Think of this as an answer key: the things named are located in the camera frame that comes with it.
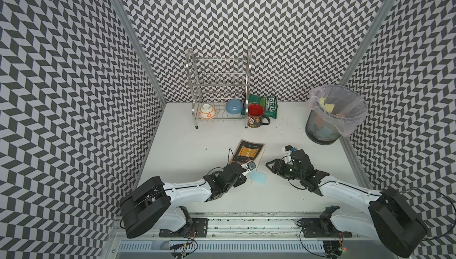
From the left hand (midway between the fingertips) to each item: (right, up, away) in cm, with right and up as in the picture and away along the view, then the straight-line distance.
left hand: (239, 166), depth 86 cm
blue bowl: (-3, +31, +22) cm, 38 cm away
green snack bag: (+20, +33, +30) cm, 49 cm away
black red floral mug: (+9, +24, +16) cm, 30 cm away
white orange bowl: (-18, +27, +16) cm, 37 cm away
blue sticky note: (+9, -6, +3) cm, 12 cm away
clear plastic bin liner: (+52, +30, +6) cm, 61 cm away
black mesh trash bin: (+42, +18, +3) cm, 46 cm away
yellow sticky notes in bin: (+51, +29, +12) cm, 60 cm away
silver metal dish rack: (-13, +44, +30) cm, 55 cm away
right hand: (+14, -1, -2) cm, 14 cm away
